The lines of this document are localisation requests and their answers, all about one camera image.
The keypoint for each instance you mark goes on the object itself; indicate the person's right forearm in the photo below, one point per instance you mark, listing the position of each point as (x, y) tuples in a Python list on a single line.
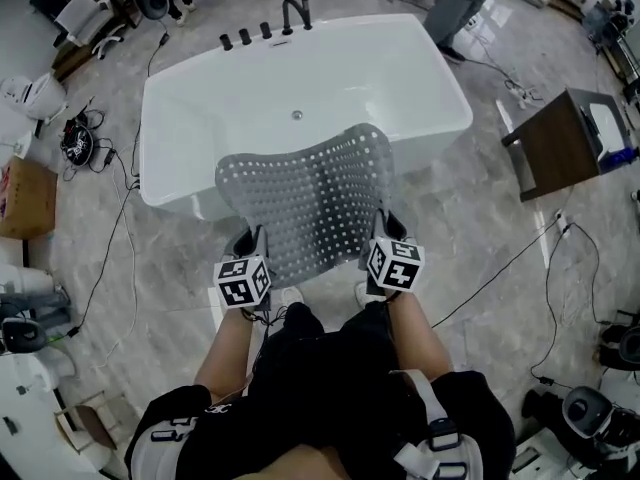
[(417, 333)]

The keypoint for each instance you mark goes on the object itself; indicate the white bathtub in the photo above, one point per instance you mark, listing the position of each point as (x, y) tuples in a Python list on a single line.
[(280, 93)]

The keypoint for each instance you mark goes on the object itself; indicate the black faucet knob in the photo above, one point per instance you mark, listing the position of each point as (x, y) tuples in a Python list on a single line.
[(226, 42), (265, 30), (245, 37)]

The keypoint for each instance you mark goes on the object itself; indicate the white office chair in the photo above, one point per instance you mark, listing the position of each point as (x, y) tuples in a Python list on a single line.
[(87, 15)]

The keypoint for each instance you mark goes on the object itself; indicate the person's white left shoe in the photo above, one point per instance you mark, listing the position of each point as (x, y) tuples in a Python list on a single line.
[(292, 297)]

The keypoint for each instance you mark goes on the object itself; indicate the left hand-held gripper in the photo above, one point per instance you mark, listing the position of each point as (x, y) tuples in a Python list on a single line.
[(240, 280)]

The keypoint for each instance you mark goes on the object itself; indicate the white round appliance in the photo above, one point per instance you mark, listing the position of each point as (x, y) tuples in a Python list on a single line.
[(30, 95)]

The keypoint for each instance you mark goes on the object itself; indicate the blue bottle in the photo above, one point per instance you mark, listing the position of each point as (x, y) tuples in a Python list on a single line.
[(625, 155)]

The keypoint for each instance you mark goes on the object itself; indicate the person's white shoe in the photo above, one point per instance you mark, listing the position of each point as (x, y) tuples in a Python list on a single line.
[(292, 297), (362, 294)]

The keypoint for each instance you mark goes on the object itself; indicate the dark wooden side table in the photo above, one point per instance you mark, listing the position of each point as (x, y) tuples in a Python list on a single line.
[(555, 143)]

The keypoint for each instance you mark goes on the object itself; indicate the white power strip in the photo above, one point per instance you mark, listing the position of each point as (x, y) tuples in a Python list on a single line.
[(524, 95)]

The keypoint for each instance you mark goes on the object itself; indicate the white chest harness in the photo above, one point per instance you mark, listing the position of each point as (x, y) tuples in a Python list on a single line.
[(435, 433)]

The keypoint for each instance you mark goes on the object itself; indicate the small open cardboard box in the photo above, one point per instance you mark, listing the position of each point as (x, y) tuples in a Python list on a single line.
[(85, 420)]

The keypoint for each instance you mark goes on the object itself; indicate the black bathtub faucet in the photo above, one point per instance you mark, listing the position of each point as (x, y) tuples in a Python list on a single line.
[(298, 15)]

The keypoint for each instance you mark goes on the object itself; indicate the person's black shirt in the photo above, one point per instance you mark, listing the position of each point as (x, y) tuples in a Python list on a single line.
[(320, 418)]

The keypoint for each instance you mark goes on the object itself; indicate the white tray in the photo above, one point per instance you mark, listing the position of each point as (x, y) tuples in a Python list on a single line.
[(607, 128)]

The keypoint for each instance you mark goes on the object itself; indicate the person's white right shoe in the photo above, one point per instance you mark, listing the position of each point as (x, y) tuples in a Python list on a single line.
[(362, 294)]

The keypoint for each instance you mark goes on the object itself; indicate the grey perforated bath mat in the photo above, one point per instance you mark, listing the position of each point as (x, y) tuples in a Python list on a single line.
[(310, 193)]

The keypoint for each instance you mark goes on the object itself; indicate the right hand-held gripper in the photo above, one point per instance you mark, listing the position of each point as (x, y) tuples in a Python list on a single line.
[(395, 265)]

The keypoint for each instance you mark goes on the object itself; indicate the person's black trousers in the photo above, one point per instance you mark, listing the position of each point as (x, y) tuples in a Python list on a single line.
[(320, 338)]

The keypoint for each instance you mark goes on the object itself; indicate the black round device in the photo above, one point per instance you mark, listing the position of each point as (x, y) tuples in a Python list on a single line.
[(77, 144)]

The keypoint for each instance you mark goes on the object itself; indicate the person's left forearm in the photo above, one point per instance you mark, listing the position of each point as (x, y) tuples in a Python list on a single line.
[(227, 353)]

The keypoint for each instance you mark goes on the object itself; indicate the brown cardboard box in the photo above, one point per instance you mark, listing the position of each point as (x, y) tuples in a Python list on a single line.
[(25, 198)]

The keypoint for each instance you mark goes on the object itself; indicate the chrome bathtub drain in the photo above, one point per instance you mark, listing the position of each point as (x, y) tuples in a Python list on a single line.
[(297, 115)]

